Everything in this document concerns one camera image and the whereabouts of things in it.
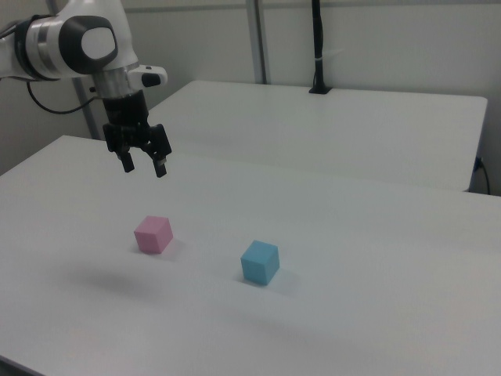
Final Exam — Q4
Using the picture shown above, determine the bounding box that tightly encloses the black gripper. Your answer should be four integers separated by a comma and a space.
101, 89, 173, 179

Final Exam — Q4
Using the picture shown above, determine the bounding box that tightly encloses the blue foam cube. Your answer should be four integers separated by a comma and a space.
240, 239, 280, 287

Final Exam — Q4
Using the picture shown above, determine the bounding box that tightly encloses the pink foam cube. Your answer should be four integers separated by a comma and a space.
133, 215, 174, 255

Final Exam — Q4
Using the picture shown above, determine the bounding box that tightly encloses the aluminium frame post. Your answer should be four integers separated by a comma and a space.
73, 77, 100, 141
245, 0, 272, 85

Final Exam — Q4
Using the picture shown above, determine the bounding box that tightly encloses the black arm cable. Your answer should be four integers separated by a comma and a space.
25, 79, 99, 115

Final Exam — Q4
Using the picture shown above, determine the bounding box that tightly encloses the black cable with blue plug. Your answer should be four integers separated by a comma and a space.
473, 156, 492, 196

